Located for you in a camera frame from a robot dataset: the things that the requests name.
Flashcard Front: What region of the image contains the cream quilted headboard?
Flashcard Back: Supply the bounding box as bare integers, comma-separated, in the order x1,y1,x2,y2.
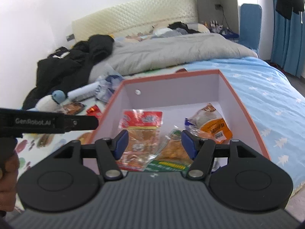
71,0,198,41

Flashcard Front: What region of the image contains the barcode meat snack packet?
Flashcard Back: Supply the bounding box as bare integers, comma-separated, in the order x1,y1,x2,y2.
61,102,85,115

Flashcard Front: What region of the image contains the blue bed sheet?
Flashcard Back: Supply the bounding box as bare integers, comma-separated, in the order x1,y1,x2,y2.
184,57,305,193

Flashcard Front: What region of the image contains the person's left hand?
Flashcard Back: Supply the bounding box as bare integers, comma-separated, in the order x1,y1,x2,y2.
1,152,20,212

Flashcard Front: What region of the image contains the orange clear noodle snack bag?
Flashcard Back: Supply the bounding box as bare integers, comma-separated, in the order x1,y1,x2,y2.
185,103,233,144

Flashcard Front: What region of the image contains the white blue plush duck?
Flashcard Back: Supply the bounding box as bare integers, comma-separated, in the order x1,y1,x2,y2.
29,90,66,112

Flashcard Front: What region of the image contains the red yellow tofu snack pack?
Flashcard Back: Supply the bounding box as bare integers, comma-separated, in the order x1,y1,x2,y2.
117,109,163,171

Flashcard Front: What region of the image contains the blue chair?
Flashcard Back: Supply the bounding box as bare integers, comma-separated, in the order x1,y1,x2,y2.
238,4,262,54

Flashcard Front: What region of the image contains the black jacket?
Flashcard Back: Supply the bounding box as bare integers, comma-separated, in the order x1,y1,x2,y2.
22,35,114,110

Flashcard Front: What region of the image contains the small red foil snack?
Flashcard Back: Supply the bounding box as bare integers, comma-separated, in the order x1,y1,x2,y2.
86,104,102,119

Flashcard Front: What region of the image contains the white cylinder tube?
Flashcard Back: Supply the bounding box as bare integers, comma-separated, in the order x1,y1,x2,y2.
67,82,99,102

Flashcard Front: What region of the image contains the pink cardboard box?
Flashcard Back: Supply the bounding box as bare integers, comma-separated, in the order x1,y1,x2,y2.
88,69,270,159

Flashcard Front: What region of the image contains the green white cracker snack pack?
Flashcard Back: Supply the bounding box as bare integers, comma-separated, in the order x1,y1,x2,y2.
144,127,192,173

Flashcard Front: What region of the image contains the pile of clothes on bed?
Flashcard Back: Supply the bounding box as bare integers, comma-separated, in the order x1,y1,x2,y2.
140,22,210,39

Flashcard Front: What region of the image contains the grey blanket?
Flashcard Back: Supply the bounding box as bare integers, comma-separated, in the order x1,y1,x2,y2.
88,33,258,83

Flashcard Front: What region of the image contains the blue curtain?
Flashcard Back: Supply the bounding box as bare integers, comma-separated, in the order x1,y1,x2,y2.
271,11,304,77

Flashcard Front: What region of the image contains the fruit print mat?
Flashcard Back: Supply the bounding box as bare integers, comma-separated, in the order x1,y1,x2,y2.
14,69,191,213

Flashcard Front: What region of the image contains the clear blue plastic bag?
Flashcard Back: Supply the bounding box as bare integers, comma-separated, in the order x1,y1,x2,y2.
95,64,124,103

